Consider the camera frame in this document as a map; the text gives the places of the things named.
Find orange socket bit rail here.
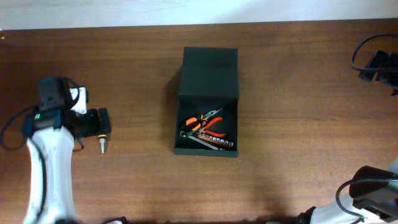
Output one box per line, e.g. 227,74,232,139
198,134,234,147

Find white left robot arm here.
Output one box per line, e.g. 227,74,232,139
22,77,111,223

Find red diagonal cutters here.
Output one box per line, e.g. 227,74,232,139
199,116,226,138

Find orange black needle-nose pliers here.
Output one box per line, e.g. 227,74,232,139
180,109,226,137

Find silver ratchet wrench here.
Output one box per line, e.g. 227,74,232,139
179,131,221,151

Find black yellow screwdriver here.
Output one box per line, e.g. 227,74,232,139
98,134,108,154

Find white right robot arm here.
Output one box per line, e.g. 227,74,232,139
294,50,397,224

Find black storage box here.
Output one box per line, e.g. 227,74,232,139
174,47,239,157

